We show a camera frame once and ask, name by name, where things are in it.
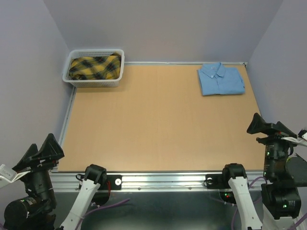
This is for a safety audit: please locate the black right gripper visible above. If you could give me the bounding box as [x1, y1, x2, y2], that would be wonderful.
[247, 111, 301, 178]

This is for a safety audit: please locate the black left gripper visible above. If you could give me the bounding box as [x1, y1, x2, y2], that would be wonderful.
[14, 130, 66, 207]

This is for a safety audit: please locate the light blue long sleeve shirt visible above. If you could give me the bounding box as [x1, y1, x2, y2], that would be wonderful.
[197, 62, 245, 96]

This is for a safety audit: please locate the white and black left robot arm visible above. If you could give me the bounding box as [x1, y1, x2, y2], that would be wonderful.
[0, 133, 107, 230]

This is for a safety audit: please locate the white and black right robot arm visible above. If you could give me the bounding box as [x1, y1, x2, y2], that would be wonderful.
[221, 113, 307, 230]

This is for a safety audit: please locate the white plastic basket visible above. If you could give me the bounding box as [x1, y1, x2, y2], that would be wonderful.
[62, 48, 125, 88]

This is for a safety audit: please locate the yellow plaid shirt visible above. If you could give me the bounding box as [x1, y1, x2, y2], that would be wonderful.
[68, 53, 121, 81]

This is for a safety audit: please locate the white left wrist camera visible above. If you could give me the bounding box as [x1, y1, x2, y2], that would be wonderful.
[0, 164, 30, 188]

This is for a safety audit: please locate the aluminium mounting rail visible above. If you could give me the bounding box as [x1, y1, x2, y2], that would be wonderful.
[49, 170, 266, 192]

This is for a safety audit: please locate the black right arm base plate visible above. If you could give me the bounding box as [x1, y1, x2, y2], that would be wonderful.
[203, 173, 236, 205]

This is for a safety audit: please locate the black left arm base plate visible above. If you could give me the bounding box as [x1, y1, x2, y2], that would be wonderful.
[91, 174, 122, 206]

